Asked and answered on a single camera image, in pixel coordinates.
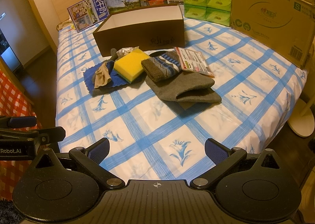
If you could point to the striped knitted sock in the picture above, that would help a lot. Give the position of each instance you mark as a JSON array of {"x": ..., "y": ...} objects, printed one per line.
[{"x": 163, "y": 66}]

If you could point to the red white snack packet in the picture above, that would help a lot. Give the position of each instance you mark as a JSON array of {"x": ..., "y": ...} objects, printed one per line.
[{"x": 193, "y": 61}]

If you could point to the blue milk carton box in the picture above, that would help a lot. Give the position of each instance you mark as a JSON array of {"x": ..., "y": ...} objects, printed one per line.
[{"x": 87, "y": 13}]

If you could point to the beige stocking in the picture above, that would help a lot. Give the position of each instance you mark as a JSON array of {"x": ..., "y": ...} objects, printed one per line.
[{"x": 102, "y": 76}]

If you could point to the white fan base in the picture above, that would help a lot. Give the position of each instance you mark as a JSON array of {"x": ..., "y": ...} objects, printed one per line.
[{"x": 301, "y": 121}]

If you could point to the grey felt cloth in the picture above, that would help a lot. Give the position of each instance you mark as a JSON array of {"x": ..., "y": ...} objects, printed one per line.
[{"x": 185, "y": 87}]

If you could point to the red instant meal bowl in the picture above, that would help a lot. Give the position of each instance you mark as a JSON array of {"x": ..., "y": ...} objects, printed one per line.
[{"x": 155, "y": 2}]

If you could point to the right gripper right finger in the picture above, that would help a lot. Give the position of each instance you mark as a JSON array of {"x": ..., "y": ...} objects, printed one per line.
[{"x": 225, "y": 160}]

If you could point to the large brown cardboard carton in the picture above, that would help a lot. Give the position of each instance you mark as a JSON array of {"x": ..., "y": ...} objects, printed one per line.
[{"x": 285, "y": 26}]

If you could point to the blue fluffy towel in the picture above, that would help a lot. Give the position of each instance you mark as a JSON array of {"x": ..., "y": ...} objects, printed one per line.
[{"x": 117, "y": 81}]

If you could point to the yellow green sponge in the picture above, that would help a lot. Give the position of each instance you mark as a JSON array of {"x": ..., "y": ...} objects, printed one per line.
[{"x": 129, "y": 67}]

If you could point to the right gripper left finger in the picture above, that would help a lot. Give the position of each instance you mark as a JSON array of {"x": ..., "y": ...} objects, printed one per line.
[{"x": 87, "y": 160}]

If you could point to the red checked cloth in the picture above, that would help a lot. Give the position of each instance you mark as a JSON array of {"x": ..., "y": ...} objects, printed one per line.
[{"x": 13, "y": 104}]

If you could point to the brown open cardboard box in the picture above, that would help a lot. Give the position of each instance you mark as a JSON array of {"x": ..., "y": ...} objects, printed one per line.
[{"x": 149, "y": 28}]

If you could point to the cotton swab plastic bag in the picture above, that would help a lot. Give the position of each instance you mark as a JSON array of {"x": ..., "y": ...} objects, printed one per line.
[{"x": 124, "y": 51}]

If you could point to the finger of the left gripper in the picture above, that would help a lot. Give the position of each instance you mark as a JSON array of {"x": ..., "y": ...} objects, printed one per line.
[
  {"x": 17, "y": 122},
  {"x": 41, "y": 136}
]

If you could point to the blue checked bed sheet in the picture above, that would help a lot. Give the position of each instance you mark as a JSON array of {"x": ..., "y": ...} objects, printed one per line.
[{"x": 157, "y": 140}]

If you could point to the black red round pad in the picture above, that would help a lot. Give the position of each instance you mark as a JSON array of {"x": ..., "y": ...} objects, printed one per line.
[{"x": 158, "y": 53}]

